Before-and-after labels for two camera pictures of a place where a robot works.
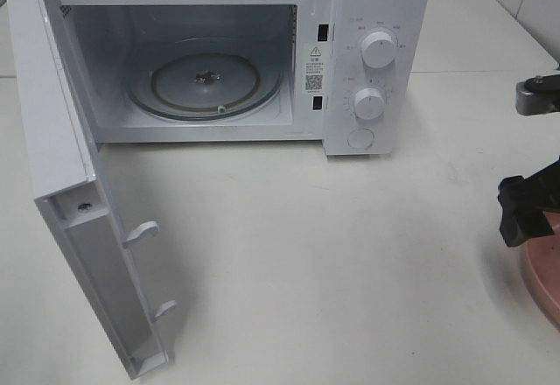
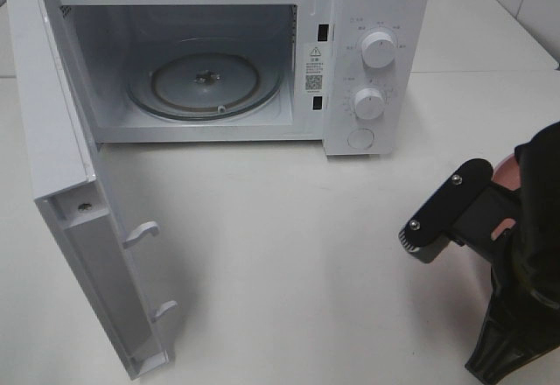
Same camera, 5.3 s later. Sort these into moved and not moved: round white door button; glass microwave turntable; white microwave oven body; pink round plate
Moved: pink round plate
Not moved: round white door button; white microwave oven body; glass microwave turntable
